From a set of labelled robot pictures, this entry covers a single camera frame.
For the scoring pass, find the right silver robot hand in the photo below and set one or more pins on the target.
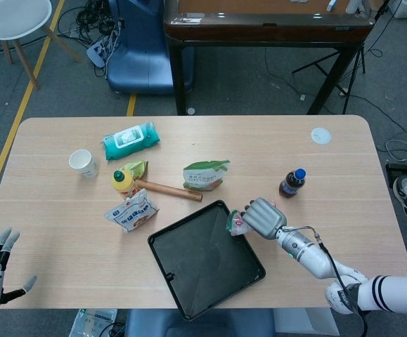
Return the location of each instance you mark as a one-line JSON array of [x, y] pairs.
[[266, 217]]

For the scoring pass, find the small red white packet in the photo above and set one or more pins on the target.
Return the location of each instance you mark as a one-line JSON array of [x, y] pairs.
[[236, 224]]

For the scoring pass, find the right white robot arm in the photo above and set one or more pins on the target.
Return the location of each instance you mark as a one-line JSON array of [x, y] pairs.
[[312, 252]]

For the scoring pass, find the black baking tray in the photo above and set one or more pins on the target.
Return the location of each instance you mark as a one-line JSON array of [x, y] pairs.
[[206, 259]]

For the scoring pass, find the cola bottle blue cap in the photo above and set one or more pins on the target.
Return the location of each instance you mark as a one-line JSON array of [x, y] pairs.
[[291, 186]]

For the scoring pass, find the green white corn starch bag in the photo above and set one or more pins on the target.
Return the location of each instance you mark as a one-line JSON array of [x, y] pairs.
[[203, 177]]

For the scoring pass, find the wooden rolling pin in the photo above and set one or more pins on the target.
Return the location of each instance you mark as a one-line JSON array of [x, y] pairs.
[[171, 192]]

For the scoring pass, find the white round lid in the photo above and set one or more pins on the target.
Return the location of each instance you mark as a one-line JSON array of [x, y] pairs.
[[321, 135]]

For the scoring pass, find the clear printed plastic bag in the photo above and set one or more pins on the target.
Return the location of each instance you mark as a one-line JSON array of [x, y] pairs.
[[92, 321]]

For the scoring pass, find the white castor sugar bag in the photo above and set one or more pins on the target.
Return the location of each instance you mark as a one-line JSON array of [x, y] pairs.
[[133, 212]]

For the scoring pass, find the yellow bottle green cap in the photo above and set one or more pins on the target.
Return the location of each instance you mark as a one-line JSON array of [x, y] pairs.
[[123, 186]]

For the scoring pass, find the white paper cup stack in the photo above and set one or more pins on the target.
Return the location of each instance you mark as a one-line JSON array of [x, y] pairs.
[[82, 163]]

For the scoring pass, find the teal wet wipes pack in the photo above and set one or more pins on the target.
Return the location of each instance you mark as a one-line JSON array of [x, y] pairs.
[[131, 140]]

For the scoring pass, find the black tripod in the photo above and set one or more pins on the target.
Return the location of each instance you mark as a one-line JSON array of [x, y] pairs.
[[356, 66]]

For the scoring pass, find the dark wood mahjong table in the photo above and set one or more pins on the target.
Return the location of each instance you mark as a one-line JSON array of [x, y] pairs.
[[266, 33]]

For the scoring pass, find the blue machine base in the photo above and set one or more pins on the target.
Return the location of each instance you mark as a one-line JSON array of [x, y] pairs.
[[143, 59]]

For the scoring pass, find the upright blue white mahjong tile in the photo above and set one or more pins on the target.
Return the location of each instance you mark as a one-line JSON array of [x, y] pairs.
[[331, 5]]

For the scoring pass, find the white power strip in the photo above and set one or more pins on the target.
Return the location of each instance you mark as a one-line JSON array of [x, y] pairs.
[[99, 51]]

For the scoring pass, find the white chair wooden legs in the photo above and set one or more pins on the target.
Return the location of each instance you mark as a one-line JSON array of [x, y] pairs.
[[10, 17]]

